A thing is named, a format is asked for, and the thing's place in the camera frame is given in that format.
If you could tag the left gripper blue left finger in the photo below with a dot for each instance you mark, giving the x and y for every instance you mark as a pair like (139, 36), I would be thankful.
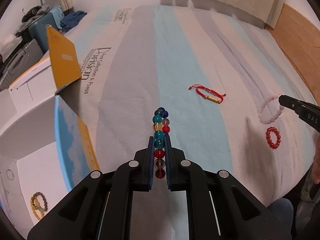
(150, 162)

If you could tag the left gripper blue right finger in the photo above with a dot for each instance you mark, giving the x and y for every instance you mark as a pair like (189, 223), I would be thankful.
(167, 161)

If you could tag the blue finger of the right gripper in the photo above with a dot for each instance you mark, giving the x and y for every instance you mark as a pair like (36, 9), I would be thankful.
(292, 103)

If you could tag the red cord bracelet gold tube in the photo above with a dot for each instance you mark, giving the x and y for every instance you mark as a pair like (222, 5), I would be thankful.
(207, 93)

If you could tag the person right hand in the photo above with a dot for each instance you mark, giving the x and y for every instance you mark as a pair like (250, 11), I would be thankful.
(315, 173)

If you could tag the wooden headboard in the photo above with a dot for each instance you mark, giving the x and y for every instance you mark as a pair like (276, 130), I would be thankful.
(298, 38)

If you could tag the striped bed sheet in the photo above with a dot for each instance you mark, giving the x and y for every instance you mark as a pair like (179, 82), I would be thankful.
(134, 61)

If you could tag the white cardboard box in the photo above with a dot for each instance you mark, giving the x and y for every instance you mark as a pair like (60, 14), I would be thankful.
(46, 148)

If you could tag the blue clothes pile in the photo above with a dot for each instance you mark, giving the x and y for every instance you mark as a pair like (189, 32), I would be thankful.
(72, 20)

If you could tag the grey suitcase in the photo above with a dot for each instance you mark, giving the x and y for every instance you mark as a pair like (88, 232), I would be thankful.
(25, 58)

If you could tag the teal suitcase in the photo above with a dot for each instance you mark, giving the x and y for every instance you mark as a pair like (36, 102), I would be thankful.
(38, 31)

